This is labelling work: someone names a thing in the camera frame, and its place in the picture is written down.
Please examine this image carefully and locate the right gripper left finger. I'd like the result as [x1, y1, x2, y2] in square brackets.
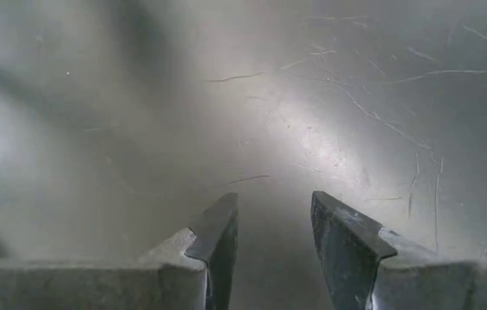
[0, 192, 240, 310]

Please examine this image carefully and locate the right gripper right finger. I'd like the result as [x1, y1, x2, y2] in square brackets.
[309, 190, 487, 310]

